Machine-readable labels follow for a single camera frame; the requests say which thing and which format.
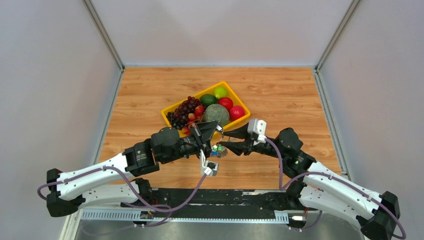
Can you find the dark purple grape bunch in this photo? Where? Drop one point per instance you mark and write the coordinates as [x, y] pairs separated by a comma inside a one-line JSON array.
[[178, 118]]

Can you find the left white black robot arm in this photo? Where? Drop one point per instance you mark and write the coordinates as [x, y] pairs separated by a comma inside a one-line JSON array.
[[109, 181]]

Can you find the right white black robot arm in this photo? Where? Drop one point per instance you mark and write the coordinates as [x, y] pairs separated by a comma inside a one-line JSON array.
[[316, 186]]

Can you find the light green lime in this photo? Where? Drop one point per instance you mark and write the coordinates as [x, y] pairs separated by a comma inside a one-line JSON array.
[[220, 92]]

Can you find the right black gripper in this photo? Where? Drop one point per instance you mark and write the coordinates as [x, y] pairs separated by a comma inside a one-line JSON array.
[[239, 147]]

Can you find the dark green avocado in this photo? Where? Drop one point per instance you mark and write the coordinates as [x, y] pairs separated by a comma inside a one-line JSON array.
[[208, 99]]

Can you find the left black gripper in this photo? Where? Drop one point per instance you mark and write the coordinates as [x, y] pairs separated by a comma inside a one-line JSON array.
[[207, 129]]

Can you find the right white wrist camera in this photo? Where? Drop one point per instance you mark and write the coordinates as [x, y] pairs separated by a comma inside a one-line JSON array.
[[257, 130]]

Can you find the aluminium frame post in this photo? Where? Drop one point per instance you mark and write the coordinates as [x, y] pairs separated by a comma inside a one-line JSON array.
[[354, 4], [93, 13]]

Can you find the right aluminium frame post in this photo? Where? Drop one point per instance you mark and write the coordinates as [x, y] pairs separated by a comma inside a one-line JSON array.
[[354, 4]]

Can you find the left aluminium frame post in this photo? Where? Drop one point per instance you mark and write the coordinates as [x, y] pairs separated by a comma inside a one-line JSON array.
[[93, 13]]

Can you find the green netted melon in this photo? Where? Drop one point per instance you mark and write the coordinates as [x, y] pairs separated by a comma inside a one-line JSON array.
[[216, 112]]

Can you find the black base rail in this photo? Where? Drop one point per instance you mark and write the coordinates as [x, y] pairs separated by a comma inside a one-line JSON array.
[[214, 206]]

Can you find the pink red apple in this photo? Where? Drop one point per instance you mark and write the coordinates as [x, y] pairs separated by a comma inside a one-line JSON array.
[[236, 112]]

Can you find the pile of coloured tagged keys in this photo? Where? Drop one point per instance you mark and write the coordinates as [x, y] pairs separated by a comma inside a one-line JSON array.
[[216, 151]]

